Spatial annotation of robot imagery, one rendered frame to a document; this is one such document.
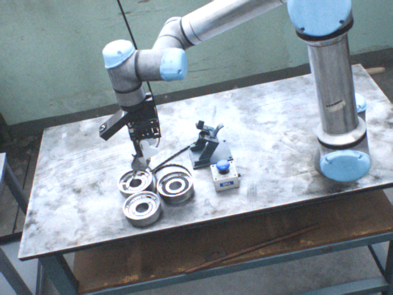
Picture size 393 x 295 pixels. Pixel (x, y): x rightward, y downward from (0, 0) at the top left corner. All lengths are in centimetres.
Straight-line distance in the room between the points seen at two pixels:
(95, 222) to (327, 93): 74
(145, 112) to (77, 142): 54
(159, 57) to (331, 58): 38
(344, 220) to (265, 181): 35
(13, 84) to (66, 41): 45
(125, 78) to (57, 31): 180
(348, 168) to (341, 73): 25
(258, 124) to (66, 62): 167
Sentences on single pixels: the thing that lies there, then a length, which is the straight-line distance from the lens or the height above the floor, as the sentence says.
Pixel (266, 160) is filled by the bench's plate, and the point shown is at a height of 80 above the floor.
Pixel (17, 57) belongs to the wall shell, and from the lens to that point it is 305.
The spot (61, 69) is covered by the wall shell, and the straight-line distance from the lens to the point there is 304.
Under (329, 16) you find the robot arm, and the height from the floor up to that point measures 137.
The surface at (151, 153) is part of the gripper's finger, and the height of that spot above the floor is 97.
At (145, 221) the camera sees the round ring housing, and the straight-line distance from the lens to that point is 133.
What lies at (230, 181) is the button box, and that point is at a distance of 137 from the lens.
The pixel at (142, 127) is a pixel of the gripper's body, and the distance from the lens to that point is 124.
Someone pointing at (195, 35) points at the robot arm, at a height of 125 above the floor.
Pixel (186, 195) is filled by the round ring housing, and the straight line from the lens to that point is 137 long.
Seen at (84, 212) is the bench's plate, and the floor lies 80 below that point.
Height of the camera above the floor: 179
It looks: 40 degrees down
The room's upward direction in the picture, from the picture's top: 12 degrees counter-clockwise
